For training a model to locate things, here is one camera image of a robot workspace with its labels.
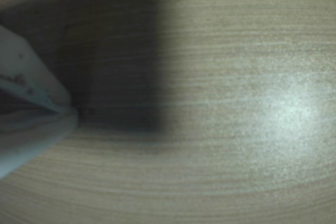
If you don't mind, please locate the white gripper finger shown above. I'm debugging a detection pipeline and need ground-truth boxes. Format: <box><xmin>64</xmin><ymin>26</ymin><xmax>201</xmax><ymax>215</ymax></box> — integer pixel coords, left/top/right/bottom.
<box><xmin>0</xmin><ymin>108</ymin><xmax>80</xmax><ymax>180</ymax></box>
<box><xmin>0</xmin><ymin>26</ymin><xmax>72</xmax><ymax>113</ymax></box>

